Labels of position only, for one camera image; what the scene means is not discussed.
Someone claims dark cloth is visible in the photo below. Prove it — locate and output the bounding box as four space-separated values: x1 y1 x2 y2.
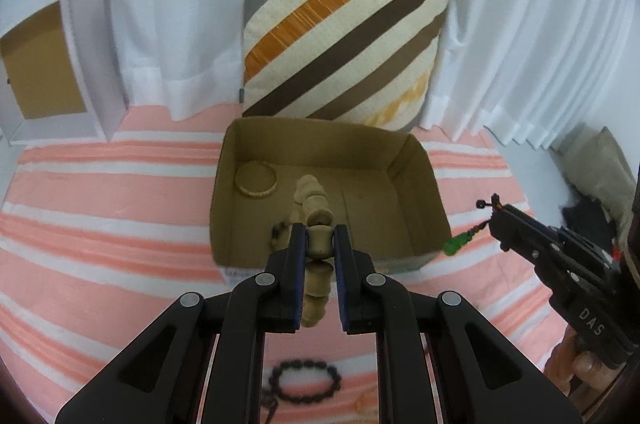
560 196 618 249

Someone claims green pendant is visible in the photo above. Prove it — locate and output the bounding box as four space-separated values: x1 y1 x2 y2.
442 193 503 257

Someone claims white box with brown inside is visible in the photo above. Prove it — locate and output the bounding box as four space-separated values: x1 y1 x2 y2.
0 0 132 147

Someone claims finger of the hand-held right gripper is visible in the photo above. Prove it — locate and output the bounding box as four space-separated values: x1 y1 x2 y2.
487 205 561 262

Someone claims beige bangle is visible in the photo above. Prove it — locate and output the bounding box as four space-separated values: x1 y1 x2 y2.
235 160 279 199

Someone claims person's right hand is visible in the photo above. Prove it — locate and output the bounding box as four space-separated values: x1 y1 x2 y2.
545 329 626 400

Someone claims pink striped blanket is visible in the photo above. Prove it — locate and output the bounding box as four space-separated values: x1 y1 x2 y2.
0 101 566 424

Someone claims striped pillow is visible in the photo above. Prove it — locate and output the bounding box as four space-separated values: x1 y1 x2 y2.
239 0 451 135

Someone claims white curtain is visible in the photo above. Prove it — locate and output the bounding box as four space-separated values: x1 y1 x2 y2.
0 0 640 149

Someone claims printed cardboard box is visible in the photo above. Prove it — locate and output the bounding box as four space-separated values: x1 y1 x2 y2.
209 116 453 282

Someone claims light wooden bead bracelet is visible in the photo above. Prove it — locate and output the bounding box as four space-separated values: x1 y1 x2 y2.
292 174 335 330

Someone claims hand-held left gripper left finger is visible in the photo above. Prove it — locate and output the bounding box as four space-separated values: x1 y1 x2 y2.
55 224 308 424

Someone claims black bead bracelet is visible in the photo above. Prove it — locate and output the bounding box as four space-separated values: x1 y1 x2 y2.
261 358 344 422

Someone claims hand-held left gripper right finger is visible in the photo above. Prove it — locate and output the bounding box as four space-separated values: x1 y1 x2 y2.
332 224 583 424

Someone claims dark brown bead string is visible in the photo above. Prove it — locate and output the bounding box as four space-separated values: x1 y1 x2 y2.
270 219 296 249

